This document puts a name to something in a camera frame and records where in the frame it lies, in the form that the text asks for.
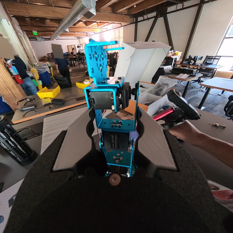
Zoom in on black slotted cylinder holder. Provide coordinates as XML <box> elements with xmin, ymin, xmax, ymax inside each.
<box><xmin>0</xmin><ymin>116</ymin><xmax>38</xmax><ymax>167</ymax></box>

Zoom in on blue toy robot arm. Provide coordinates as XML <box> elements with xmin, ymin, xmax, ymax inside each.
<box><xmin>84</xmin><ymin>39</ymin><xmax>141</xmax><ymax>178</ymax></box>

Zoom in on black office chair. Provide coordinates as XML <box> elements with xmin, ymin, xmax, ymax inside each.
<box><xmin>224</xmin><ymin>95</ymin><xmax>233</xmax><ymax>121</ymax></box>
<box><xmin>53</xmin><ymin>75</ymin><xmax>72</xmax><ymax>89</ymax></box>

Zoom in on empty wooden desk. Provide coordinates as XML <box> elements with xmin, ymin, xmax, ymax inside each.
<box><xmin>197</xmin><ymin>76</ymin><xmax>233</xmax><ymax>110</ymax></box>

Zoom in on wooden desk with black cases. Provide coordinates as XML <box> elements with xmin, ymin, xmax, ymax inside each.
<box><xmin>163</xmin><ymin>66</ymin><xmax>204</xmax><ymax>99</ymax></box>

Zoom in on wooden support post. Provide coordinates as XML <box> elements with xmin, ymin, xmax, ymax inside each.
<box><xmin>0</xmin><ymin>58</ymin><xmax>27</xmax><ymax>112</ymax></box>

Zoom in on large window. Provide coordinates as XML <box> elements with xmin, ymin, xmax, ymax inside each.
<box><xmin>215</xmin><ymin>25</ymin><xmax>233</xmax><ymax>68</ymax></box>

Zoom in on white orange cardboard box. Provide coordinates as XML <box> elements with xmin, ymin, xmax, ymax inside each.
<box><xmin>113</xmin><ymin>41</ymin><xmax>173</xmax><ymax>117</ymax></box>

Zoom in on printed colour leaflet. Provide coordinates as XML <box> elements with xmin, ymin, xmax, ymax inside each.
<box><xmin>206</xmin><ymin>179</ymin><xmax>233</xmax><ymax>213</ymax></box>

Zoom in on small yellow plastic bin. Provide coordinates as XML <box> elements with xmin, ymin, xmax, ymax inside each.
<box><xmin>75</xmin><ymin>82</ymin><xmax>91</xmax><ymax>90</ymax></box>

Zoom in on small clear parts bag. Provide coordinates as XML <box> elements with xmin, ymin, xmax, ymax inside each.
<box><xmin>115</xmin><ymin>112</ymin><xmax>135</xmax><ymax>121</ymax></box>

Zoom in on bubble wrap bag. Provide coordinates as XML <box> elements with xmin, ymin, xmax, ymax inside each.
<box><xmin>152</xmin><ymin>75</ymin><xmax>178</xmax><ymax>97</ymax></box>

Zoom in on printed instruction sheet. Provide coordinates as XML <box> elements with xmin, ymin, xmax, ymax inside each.
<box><xmin>0</xmin><ymin>179</ymin><xmax>24</xmax><ymax>233</ymax></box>

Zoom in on wooden desk with equipment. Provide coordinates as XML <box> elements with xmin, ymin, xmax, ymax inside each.
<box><xmin>175</xmin><ymin>55</ymin><xmax>225</xmax><ymax>73</ymax></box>

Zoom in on large yellow plastic bin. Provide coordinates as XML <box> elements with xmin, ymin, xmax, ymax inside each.
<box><xmin>36</xmin><ymin>85</ymin><xmax>61</xmax><ymax>100</ymax></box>

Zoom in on black eyeglasses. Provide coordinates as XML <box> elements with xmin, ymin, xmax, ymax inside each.
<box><xmin>17</xmin><ymin>97</ymin><xmax>36</xmax><ymax>105</ymax></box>

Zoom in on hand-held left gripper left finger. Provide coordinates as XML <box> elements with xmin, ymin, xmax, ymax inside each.
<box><xmin>52</xmin><ymin>107</ymin><xmax>107</xmax><ymax>178</ymax></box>

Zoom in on white foam sheet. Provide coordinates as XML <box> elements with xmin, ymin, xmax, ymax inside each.
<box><xmin>40</xmin><ymin>107</ymin><xmax>99</xmax><ymax>155</ymax></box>

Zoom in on red fire extinguisher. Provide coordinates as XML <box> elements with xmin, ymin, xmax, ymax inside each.
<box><xmin>5</xmin><ymin>61</ymin><xmax>24</xmax><ymax>84</ymax></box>

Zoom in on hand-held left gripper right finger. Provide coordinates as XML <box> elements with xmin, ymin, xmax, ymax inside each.
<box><xmin>133</xmin><ymin>107</ymin><xmax>178</xmax><ymax>178</ymax></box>

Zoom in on yellow feather duster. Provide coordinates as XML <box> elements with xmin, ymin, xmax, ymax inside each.
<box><xmin>30</xmin><ymin>68</ymin><xmax>42</xmax><ymax>86</ymax></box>

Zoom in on red white servo cable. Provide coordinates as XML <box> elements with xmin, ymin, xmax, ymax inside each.
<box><xmin>97</xmin><ymin>109</ymin><xmax>108</xmax><ymax>139</ymax></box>

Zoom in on row of wooden desks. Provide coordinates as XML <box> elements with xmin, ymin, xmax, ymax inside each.
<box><xmin>46</xmin><ymin>44</ymin><xmax>121</xmax><ymax>73</ymax></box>

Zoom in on dark slim power bank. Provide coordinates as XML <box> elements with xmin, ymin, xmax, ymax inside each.
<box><xmin>19</xmin><ymin>103</ymin><xmax>36</xmax><ymax>111</ymax></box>

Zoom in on capped silver spiral duct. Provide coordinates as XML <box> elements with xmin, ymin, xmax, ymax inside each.
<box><xmin>50</xmin><ymin>0</ymin><xmax>97</xmax><ymax>41</ymax></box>

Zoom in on person's right forearm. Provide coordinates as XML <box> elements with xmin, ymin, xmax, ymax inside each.
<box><xmin>189</xmin><ymin>127</ymin><xmax>233</xmax><ymax>169</ymax></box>

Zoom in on blue plastic bin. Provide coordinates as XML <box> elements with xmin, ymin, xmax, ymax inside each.
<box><xmin>35</xmin><ymin>65</ymin><xmax>54</xmax><ymax>87</ymax></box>

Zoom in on person's right hand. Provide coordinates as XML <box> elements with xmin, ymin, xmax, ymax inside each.
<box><xmin>168</xmin><ymin>121</ymin><xmax>199</xmax><ymax>144</ymax></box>

